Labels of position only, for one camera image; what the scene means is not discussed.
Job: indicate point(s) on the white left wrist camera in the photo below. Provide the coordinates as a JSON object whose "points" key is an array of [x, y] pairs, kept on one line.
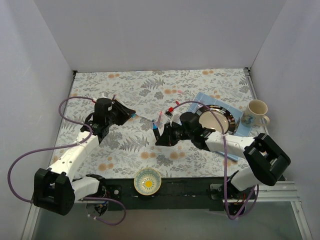
{"points": [[103, 95]]}

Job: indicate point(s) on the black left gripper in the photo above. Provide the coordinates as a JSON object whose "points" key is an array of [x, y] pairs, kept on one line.
{"points": [[121, 113]]}

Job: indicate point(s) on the light blue checkered napkin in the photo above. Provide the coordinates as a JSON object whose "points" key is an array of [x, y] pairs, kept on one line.
{"points": [[242, 131]]}

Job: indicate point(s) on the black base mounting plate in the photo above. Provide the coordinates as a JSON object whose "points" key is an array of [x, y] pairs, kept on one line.
{"points": [[173, 194]]}

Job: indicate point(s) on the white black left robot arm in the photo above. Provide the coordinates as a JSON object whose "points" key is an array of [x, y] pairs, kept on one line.
{"points": [[55, 188]]}

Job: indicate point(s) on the yellow centre patterned bowl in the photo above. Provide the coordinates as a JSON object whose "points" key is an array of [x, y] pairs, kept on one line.
{"points": [[147, 181]]}

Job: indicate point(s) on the striped rim cream plate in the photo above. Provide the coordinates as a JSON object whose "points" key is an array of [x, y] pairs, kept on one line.
{"points": [[217, 118]]}

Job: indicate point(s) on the floral patterned tablecloth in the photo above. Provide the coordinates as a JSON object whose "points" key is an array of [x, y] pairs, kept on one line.
{"points": [[131, 147]]}

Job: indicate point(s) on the cream painted mug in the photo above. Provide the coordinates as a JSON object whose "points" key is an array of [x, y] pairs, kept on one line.
{"points": [[255, 114]]}

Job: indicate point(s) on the white blue marker pen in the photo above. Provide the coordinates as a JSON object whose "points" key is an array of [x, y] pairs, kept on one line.
{"points": [[142, 117]]}

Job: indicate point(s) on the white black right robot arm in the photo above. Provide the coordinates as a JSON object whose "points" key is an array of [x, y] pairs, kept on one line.
{"points": [[267, 161]]}

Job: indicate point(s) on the pink marker pen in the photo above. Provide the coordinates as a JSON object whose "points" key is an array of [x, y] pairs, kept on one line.
{"points": [[159, 119]]}

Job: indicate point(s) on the aluminium frame rail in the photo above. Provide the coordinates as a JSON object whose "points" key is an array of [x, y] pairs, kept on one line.
{"points": [[277, 215]]}

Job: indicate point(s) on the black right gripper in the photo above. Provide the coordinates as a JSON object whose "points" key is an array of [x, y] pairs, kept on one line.
{"points": [[166, 135]]}

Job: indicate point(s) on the black blue highlighter pen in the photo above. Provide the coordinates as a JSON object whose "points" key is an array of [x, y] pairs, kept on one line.
{"points": [[156, 132]]}

